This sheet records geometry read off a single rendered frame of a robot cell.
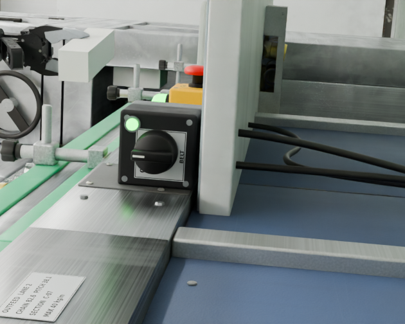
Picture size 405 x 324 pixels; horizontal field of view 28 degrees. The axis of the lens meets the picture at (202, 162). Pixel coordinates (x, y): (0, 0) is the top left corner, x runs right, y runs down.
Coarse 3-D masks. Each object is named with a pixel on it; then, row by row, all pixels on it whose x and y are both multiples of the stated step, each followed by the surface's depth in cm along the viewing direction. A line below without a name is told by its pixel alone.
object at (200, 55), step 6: (204, 6) 157; (204, 12) 156; (204, 18) 157; (204, 24) 158; (204, 30) 158; (204, 36) 158; (204, 42) 158; (198, 48) 158; (198, 54) 158; (198, 60) 158
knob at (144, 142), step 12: (156, 132) 81; (144, 144) 80; (156, 144) 80; (168, 144) 80; (132, 156) 79; (144, 156) 79; (156, 156) 79; (168, 156) 79; (144, 168) 81; (156, 168) 81; (168, 168) 82
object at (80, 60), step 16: (96, 32) 175; (112, 32) 177; (64, 48) 159; (80, 48) 159; (96, 48) 163; (112, 48) 179; (64, 64) 158; (80, 64) 158; (96, 64) 165; (64, 80) 159; (80, 80) 159
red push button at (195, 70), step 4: (184, 68) 112; (188, 68) 111; (192, 68) 111; (196, 68) 111; (200, 68) 111; (184, 72) 112; (188, 72) 111; (192, 72) 111; (196, 72) 111; (200, 72) 111; (192, 76) 113; (196, 76) 112; (200, 76) 112; (192, 80) 113; (196, 80) 112; (200, 80) 112
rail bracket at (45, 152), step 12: (48, 108) 98; (48, 120) 98; (48, 132) 99; (12, 144) 99; (36, 144) 98; (48, 144) 98; (12, 156) 99; (24, 156) 99; (36, 156) 98; (48, 156) 98; (60, 156) 99; (72, 156) 98; (84, 156) 98; (96, 156) 98
